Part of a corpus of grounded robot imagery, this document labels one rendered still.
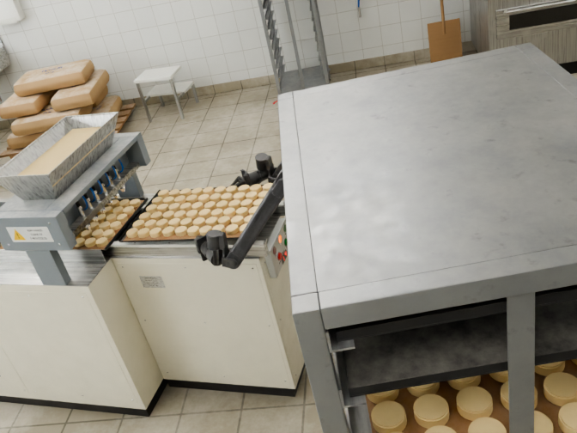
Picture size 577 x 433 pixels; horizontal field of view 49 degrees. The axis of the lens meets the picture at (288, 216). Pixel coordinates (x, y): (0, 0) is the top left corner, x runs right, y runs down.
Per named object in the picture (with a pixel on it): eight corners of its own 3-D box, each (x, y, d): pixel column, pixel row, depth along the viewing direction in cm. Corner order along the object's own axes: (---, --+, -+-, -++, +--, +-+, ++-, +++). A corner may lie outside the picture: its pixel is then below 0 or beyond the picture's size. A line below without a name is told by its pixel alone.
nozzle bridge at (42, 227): (22, 284, 267) (-14, 218, 249) (106, 194, 324) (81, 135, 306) (88, 286, 256) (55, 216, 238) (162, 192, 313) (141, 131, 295)
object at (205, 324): (167, 391, 315) (104, 247, 268) (193, 342, 342) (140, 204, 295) (300, 402, 292) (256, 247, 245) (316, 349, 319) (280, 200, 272)
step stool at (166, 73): (200, 101, 659) (187, 59, 635) (185, 119, 624) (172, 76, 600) (162, 106, 672) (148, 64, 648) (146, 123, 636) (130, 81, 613)
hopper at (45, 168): (3, 207, 255) (-12, 177, 248) (76, 143, 299) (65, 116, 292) (62, 205, 245) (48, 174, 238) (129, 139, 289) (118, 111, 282)
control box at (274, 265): (269, 277, 260) (262, 251, 252) (285, 243, 278) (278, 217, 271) (277, 277, 258) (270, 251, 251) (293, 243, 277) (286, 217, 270)
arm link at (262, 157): (279, 186, 279) (286, 174, 285) (277, 166, 271) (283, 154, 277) (254, 182, 282) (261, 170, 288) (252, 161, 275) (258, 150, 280)
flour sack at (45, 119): (13, 139, 597) (6, 125, 589) (28, 121, 632) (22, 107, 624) (84, 125, 589) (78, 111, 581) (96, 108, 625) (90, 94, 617)
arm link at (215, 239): (236, 269, 229) (242, 257, 237) (234, 240, 224) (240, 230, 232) (204, 265, 231) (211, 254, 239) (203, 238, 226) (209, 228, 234)
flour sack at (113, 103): (108, 134, 601) (103, 119, 593) (67, 142, 605) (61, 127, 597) (125, 105, 661) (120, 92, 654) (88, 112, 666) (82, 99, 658)
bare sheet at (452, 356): (312, 166, 125) (311, 159, 124) (514, 125, 122) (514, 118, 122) (349, 397, 74) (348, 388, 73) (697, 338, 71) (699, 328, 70)
